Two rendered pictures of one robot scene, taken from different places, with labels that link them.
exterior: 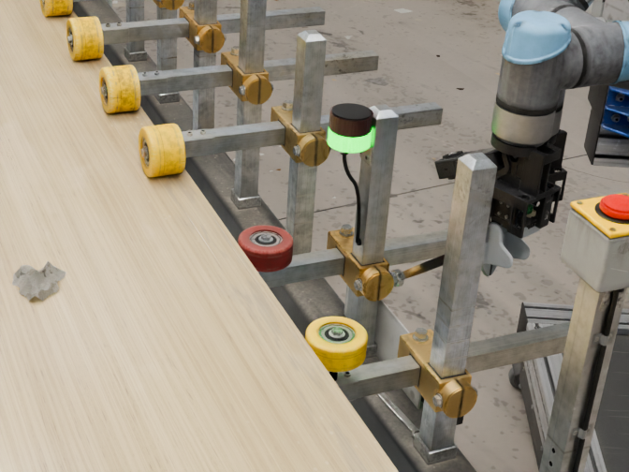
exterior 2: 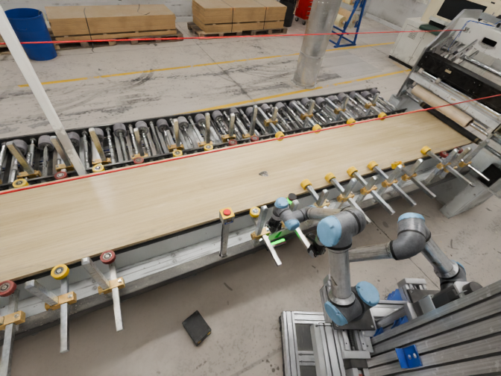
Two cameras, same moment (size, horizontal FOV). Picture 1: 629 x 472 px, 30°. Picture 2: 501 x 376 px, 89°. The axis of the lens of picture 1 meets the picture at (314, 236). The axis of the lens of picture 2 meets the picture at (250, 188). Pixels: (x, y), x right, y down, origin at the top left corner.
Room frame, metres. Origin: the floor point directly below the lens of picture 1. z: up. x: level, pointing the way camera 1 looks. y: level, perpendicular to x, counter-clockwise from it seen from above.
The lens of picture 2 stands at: (1.04, -1.16, 2.42)
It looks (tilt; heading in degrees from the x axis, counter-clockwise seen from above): 48 degrees down; 83
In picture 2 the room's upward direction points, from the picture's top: 10 degrees clockwise
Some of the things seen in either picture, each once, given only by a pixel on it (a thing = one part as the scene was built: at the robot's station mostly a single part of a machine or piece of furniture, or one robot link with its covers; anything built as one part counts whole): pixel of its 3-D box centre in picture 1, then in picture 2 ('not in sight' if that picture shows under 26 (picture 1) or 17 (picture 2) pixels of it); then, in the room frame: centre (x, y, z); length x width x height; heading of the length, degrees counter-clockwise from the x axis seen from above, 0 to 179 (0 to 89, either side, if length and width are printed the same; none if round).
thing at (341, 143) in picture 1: (349, 136); not in sight; (1.47, -0.04, 1.08); 0.06 x 0.06 x 0.02
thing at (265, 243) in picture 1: (264, 269); not in sight; (1.47, 0.07, 0.85); 0.08 x 0.08 x 0.11
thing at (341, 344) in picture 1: (333, 365); (254, 215); (1.24, -0.04, 0.85); 0.08 x 0.08 x 0.11
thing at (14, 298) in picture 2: not in sight; (10, 330); (-0.03, -0.86, 0.81); 0.44 x 0.03 x 0.04; 116
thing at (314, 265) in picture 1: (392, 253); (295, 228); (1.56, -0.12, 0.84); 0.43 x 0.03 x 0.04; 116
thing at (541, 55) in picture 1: (535, 61); (280, 207); (1.35, -0.25, 1.25); 0.09 x 0.08 x 0.11; 118
